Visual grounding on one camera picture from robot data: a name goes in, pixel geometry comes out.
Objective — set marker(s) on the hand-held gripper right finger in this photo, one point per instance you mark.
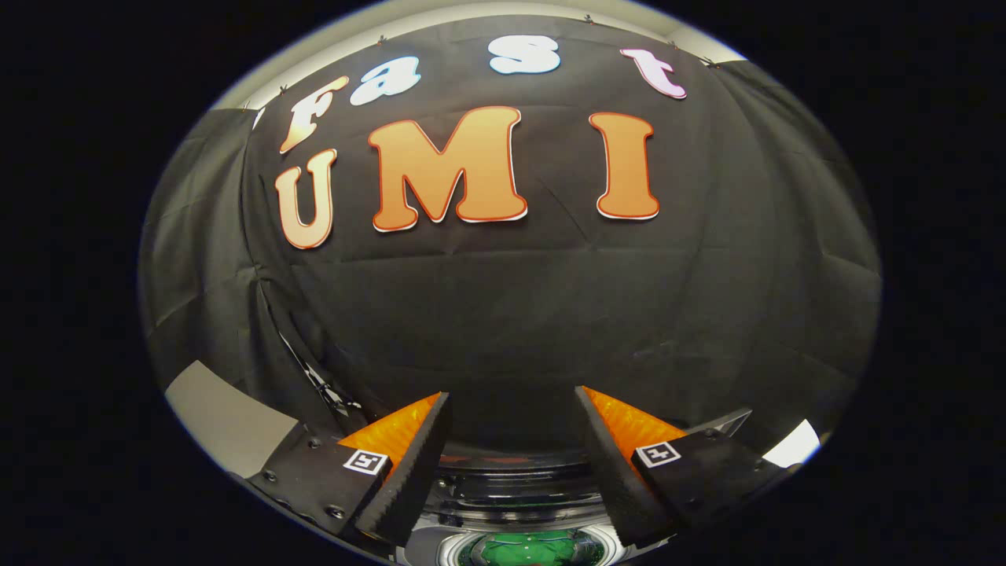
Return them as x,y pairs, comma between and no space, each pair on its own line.
617,472

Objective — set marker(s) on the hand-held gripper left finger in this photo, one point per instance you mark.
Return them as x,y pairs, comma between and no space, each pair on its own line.
409,479

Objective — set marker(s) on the green polo shirt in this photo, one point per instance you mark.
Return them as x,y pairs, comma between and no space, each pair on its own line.
542,549

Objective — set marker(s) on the black backdrop cloth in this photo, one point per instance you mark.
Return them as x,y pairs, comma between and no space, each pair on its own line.
707,275

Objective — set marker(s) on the small grey washing machine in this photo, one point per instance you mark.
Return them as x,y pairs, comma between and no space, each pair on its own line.
519,487

